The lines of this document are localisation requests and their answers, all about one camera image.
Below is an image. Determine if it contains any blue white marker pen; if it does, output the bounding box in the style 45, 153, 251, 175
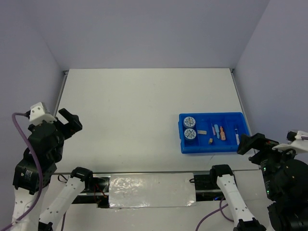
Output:
234, 126, 240, 145

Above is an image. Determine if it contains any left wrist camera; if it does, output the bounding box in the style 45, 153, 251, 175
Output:
26, 102, 56, 126

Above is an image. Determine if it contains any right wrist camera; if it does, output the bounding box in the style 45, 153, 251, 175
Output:
272, 130, 308, 154

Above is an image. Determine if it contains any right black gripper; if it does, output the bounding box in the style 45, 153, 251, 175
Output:
236, 129, 298, 197

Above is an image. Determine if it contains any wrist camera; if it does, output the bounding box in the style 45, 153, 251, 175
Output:
26, 102, 56, 126
272, 130, 308, 154

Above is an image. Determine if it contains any silver foil sheet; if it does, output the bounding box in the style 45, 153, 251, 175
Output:
109, 173, 196, 208

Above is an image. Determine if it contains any blue transparent case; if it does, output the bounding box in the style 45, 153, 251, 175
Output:
214, 124, 220, 139

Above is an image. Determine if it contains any grey speckled eraser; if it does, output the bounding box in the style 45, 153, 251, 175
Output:
197, 130, 207, 134

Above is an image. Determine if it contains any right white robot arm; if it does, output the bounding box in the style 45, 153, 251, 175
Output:
209, 130, 308, 231

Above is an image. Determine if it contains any blue slime jar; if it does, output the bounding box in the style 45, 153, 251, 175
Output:
183, 128, 197, 143
183, 116, 196, 129

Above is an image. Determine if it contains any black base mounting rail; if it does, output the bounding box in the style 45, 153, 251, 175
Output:
57, 171, 227, 209

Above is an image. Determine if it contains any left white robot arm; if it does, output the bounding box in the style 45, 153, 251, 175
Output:
9, 103, 94, 231

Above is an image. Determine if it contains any blue plastic divided bin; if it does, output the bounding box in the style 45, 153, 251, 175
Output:
178, 112, 249, 154

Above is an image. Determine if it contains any orange transparent case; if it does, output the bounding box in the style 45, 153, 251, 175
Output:
219, 126, 226, 141

